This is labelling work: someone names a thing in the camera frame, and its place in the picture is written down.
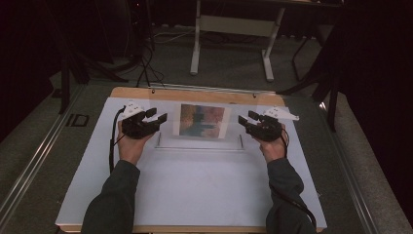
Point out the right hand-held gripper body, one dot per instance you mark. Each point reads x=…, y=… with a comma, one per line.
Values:
x=268, y=128

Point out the white metal desk frame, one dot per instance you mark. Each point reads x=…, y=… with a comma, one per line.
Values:
x=233, y=26

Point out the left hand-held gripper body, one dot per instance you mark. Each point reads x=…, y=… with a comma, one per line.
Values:
x=138, y=126

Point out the white table sheet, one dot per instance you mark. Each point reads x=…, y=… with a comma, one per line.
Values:
x=201, y=188

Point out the person's right hand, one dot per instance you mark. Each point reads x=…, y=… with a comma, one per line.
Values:
x=274, y=149

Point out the person's left hand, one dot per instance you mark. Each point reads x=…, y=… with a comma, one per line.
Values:
x=131, y=149

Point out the clear acrylic photo frame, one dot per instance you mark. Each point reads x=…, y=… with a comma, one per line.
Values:
x=201, y=144

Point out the photo print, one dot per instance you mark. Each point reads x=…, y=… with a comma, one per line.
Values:
x=202, y=121

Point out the aluminium floor rail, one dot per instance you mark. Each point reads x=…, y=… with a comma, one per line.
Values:
x=29, y=162
x=350, y=169

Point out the black metal stand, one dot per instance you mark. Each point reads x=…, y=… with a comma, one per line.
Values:
x=66, y=84
x=331, y=87

